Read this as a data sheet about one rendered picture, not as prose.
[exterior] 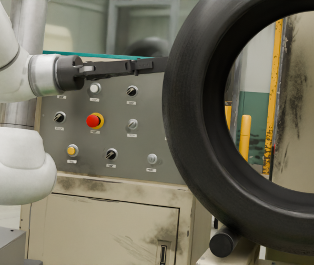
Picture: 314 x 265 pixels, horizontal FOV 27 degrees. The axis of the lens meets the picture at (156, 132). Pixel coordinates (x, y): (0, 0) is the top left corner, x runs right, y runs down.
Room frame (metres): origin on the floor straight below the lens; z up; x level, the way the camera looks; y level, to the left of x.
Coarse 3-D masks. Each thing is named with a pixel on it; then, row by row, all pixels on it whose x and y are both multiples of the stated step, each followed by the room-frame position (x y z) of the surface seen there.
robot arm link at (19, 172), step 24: (24, 0) 1.83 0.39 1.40; (48, 0) 1.90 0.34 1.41; (24, 24) 1.82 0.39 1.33; (24, 48) 1.82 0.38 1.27; (0, 120) 1.81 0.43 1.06; (24, 120) 1.80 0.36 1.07; (0, 144) 1.76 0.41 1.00; (24, 144) 1.77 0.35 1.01; (0, 168) 1.73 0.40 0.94; (24, 168) 1.77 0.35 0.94; (48, 168) 1.81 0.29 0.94; (0, 192) 1.74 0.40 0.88; (24, 192) 1.77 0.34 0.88; (48, 192) 1.83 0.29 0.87
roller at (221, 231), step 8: (216, 232) 1.24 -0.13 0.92; (224, 232) 1.22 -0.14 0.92; (232, 232) 1.24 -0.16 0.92; (216, 240) 1.20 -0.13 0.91; (224, 240) 1.20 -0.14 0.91; (232, 240) 1.21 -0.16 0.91; (216, 248) 1.20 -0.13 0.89; (224, 248) 1.20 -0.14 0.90; (232, 248) 1.20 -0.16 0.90; (216, 256) 1.20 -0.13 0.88; (224, 256) 1.20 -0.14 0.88
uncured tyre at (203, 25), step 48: (240, 0) 1.19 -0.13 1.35; (288, 0) 1.44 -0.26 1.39; (192, 48) 1.21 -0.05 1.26; (240, 48) 1.47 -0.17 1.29; (192, 96) 1.21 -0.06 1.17; (192, 144) 1.21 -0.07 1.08; (192, 192) 1.26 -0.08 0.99; (240, 192) 1.18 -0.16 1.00; (288, 192) 1.44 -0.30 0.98; (288, 240) 1.17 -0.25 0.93
